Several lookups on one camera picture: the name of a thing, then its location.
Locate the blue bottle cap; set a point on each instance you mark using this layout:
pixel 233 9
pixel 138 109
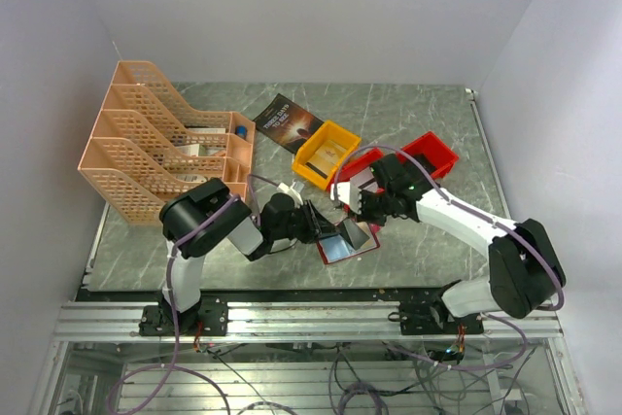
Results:
pixel 241 130

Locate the red bin with cards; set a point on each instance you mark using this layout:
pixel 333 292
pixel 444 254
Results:
pixel 358 172

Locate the pink mesh file organizer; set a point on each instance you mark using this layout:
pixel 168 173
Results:
pixel 149 145

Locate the yellow plastic bin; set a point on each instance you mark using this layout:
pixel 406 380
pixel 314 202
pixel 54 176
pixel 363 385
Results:
pixel 328 131

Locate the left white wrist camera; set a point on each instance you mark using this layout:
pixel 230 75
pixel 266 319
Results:
pixel 293 190

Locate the dark paperback book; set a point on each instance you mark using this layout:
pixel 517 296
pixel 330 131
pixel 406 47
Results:
pixel 286 123

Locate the red leather card holder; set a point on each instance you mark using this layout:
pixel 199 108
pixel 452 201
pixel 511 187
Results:
pixel 335 249

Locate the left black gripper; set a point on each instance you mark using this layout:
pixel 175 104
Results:
pixel 317 226

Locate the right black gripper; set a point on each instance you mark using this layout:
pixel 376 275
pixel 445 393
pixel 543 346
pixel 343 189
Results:
pixel 365 217

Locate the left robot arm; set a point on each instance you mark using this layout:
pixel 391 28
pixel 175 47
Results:
pixel 196 222

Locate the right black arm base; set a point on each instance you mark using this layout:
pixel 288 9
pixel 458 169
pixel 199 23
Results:
pixel 424 319

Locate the gold cards in yellow bin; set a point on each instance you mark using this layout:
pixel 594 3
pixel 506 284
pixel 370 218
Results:
pixel 325 158

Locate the aluminium mounting rail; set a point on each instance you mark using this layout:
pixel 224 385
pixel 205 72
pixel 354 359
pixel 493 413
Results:
pixel 247 322

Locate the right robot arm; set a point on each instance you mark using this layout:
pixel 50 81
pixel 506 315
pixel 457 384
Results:
pixel 524 272

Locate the red bin with dark item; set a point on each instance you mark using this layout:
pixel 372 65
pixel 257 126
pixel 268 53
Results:
pixel 433 154

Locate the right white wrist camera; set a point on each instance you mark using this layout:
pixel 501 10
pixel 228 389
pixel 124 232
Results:
pixel 347 194

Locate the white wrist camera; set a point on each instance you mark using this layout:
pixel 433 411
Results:
pixel 347 194
pixel 293 190

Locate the dark item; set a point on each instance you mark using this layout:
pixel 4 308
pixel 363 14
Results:
pixel 352 233

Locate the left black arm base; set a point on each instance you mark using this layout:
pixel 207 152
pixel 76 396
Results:
pixel 206 318

